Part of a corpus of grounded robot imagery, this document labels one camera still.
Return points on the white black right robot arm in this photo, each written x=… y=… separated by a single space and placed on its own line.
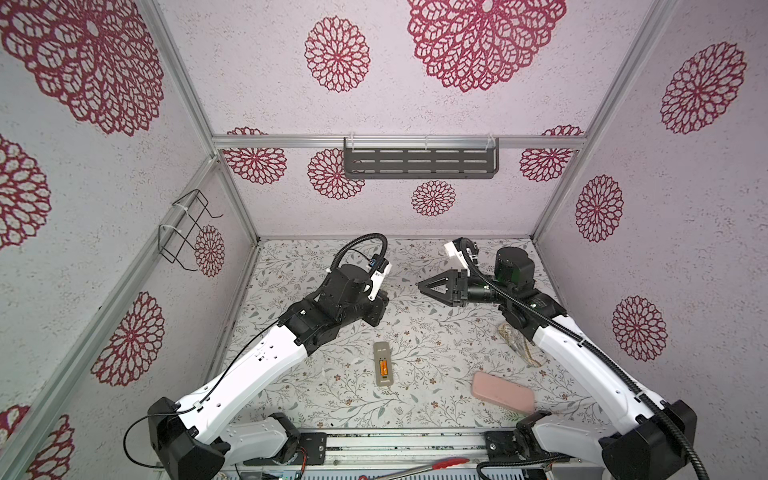
x=650 y=438

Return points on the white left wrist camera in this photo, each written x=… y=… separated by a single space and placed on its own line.
x=380 y=271

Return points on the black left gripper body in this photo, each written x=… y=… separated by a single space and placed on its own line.
x=371 y=312

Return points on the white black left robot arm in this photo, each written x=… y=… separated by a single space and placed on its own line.
x=194 y=437

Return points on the pink rounded case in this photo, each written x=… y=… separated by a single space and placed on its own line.
x=500 y=392

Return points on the black wire wall rack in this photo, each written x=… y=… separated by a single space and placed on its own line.
x=193 y=242

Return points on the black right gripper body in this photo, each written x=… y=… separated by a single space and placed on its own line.
x=463 y=287

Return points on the red handled tongs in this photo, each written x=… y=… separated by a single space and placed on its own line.
x=439 y=465

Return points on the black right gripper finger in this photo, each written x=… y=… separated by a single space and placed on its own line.
x=442 y=283
x=448 y=298

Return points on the white universal AC remote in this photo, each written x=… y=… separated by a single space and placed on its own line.
x=382 y=350

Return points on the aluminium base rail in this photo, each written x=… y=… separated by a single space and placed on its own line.
x=347 y=453

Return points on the grey slotted wall shelf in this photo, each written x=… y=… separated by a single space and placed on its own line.
x=426 y=162

